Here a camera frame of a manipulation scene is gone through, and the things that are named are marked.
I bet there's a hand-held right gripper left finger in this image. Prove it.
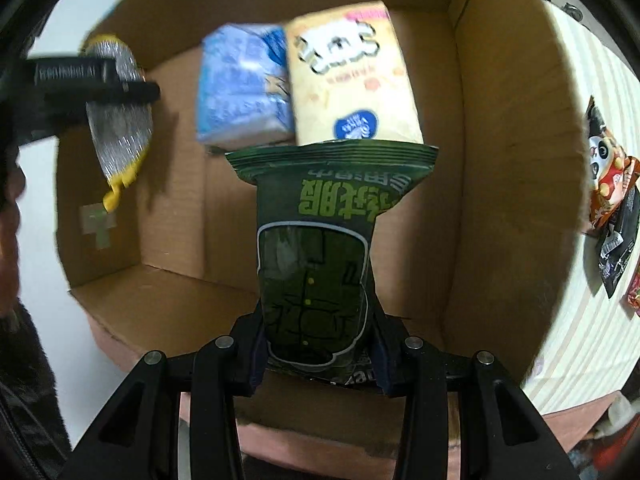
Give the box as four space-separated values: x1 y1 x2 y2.
64 313 266 480

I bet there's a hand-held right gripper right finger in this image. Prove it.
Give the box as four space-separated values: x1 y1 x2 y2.
369 310 584 480

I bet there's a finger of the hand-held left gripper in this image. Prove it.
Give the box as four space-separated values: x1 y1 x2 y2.
25 57 162 111

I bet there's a silver yellow snack packet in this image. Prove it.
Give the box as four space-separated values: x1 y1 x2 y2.
82 34 155 214

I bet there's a green seaweed snack packet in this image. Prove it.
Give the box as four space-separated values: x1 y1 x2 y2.
225 142 440 386

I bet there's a cardboard box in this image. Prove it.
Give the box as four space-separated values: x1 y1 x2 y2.
54 0 589 466

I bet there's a blue white snack packet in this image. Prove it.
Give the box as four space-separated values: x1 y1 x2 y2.
195 23 296 147

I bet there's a striped cream blanket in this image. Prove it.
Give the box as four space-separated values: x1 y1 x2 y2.
520 0 640 416

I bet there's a cream yellow snack packet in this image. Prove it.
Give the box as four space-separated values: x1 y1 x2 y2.
285 0 426 147

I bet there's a red snack packet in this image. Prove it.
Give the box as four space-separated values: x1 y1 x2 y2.
620 269 640 317

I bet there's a black snack packet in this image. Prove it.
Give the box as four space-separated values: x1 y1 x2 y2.
596 186 640 300

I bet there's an orange panda snack packet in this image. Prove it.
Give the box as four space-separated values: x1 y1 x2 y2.
583 95 640 231

